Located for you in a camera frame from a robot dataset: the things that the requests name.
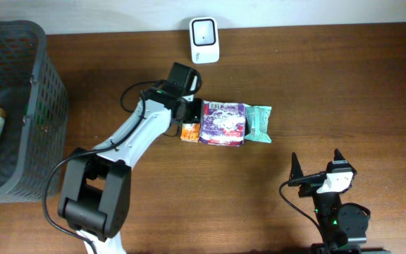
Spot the purple tissue pack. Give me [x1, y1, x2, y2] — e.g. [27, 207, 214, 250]
[199, 101, 246, 147]

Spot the dark grey plastic basket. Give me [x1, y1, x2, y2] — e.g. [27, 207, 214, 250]
[0, 20, 69, 203]

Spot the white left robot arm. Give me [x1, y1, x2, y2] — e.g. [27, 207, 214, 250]
[54, 63, 202, 253]

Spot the white barcode scanner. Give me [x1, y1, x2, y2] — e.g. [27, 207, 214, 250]
[189, 17, 220, 64]

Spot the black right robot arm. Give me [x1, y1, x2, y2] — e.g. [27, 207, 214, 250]
[279, 149, 389, 254]

